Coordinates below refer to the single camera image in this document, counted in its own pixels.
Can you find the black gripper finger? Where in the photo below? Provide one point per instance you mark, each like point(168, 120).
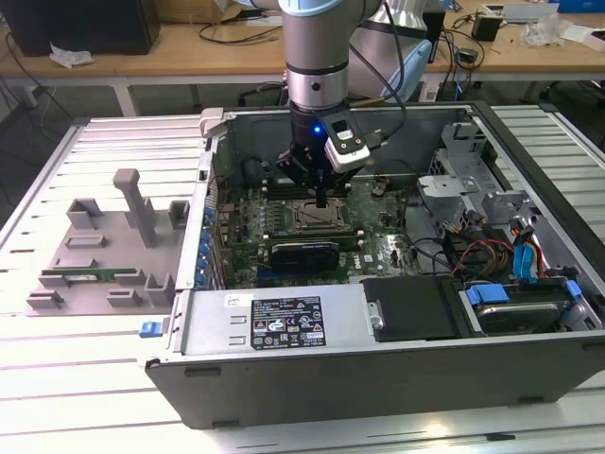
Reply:
point(342, 182)
point(290, 165)

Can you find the silver CPU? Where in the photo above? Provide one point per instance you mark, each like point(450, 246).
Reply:
point(314, 218)

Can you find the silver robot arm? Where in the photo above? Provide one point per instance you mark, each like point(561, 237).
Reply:
point(314, 52)

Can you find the CPU socket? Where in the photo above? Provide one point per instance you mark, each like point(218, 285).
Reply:
point(294, 229)

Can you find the round coin battery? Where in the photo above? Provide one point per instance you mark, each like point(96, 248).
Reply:
point(379, 190)

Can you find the small black cylinder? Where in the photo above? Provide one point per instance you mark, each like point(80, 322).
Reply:
point(253, 172)

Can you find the green motherboard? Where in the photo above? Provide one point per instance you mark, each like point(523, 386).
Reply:
point(378, 222)

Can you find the black RAM slot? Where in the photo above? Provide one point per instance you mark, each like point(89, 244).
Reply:
point(283, 232)

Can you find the black graphics card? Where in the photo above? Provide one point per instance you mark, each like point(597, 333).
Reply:
point(305, 255)

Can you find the grey case latch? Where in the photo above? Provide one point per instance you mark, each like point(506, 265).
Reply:
point(211, 123)

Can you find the silver metal drive cage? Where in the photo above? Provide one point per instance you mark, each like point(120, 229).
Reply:
point(454, 186)

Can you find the wooden desk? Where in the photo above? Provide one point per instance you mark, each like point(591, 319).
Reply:
point(189, 57)

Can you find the black drive bay cover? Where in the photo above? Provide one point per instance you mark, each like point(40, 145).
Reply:
point(411, 307)

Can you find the black desktop box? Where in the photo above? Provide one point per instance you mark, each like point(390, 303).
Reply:
point(438, 33)

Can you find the silver power supply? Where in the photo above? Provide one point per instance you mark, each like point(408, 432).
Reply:
point(212, 321)

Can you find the small black device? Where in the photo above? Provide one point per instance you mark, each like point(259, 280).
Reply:
point(469, 56)

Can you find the grey parts rack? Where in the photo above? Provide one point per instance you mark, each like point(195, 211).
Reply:
point(118, 236)

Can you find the green RAM stick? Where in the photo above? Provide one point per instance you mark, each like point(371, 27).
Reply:
point(108, 273)

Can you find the open black PC case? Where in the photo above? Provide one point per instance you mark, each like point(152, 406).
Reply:
point(378, 392)

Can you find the small blue clip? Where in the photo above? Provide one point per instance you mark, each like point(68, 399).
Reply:
point(151, 329)

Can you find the hard disk in blue carrier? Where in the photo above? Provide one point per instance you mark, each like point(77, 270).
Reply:
point(515, 317)

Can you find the black office chair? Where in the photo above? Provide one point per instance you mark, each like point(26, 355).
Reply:
point(576, 109)

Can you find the white crumpled plastic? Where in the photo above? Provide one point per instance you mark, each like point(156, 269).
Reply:
point(71, 56)

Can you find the black computer tower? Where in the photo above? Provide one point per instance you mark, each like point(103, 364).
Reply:
point(85, 23)

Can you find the white flat box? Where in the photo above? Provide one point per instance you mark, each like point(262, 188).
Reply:
point(529, 14)

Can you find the clear plastic bag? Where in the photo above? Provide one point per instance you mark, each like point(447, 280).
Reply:
point(543, 30)

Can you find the white paper box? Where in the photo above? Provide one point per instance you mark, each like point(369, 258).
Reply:
point(586, 37)

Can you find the blue boxes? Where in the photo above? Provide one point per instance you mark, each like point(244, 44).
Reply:
point(581, 5)

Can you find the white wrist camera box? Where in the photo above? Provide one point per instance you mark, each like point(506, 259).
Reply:
point(347, 153)

